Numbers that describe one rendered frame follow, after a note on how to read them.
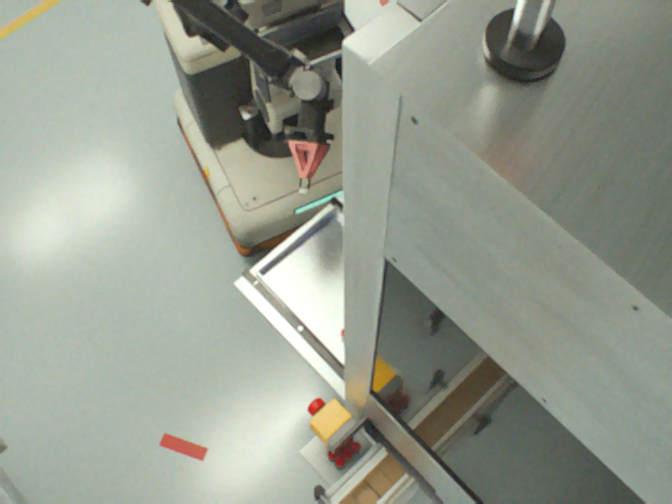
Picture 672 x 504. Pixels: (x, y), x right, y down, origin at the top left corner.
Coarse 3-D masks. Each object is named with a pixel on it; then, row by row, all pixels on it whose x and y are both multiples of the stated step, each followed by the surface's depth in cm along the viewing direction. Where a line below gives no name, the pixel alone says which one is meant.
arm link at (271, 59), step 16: (144, 0) 133; (176, 0) 135; (192, 0) 137; (208, 0) 139; (192, 16) 139; (208, 16) 140; (224, 16) 142; (224, 32) 143; (240, 32) 145; (240, 48) 147; (256, 48) 149; (272, 48) 151; (256, 64) 151; (272, 64) 153; (288, 64) 156; (304, 64) 157
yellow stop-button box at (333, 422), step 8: (336, 400) 154; (328, 408) 154; (336, 408) 154; (344, 408) 154; (320, 416) 153; (328, 416) 153; (336, 416) 153; (344, 416) 153; (312, 424) 152; (320, 424) 152; (328, 424) 152; (336, 424) 152; (344, 424) 152; (352, 424) 152; (320, 432) 152; (328, 432) 152; (336, 432) 152; (344, 432) 151; (328, 440) 151; (336, 440) 151; (328, 448) 157
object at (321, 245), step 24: (336, 216) 188; (312, 240) 186; (336, 240) 186; (264, 264) 180; (288, 264) 183; (312, 264) 183; (336, 264) 183; (288, 288) 181; (312, 288) 180; (336, 288) 180; (312, 312) 178; (336, 312) 178; (336, 336) 175
